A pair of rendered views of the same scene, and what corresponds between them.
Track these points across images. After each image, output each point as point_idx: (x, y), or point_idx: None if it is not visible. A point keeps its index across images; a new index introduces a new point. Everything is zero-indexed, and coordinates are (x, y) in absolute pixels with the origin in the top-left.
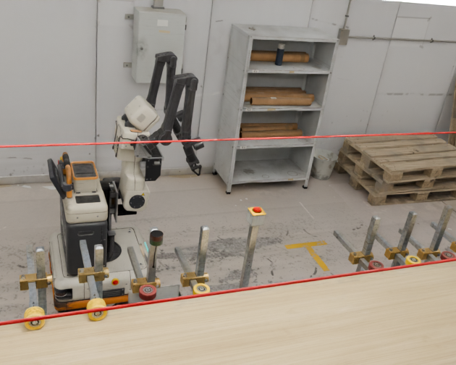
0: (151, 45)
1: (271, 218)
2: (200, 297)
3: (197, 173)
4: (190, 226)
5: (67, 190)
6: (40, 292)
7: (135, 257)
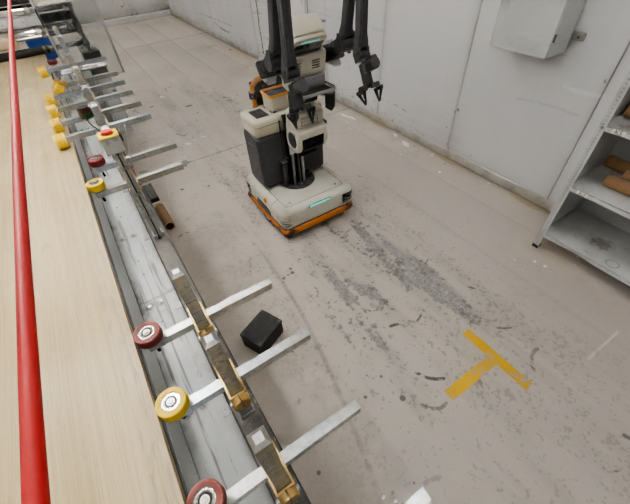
0: None
1: (525, 302)
2: (82, 185)
3: (293, 124)
4: (427, 233)
5: (249, 97)
6: None
7: (158, 148)
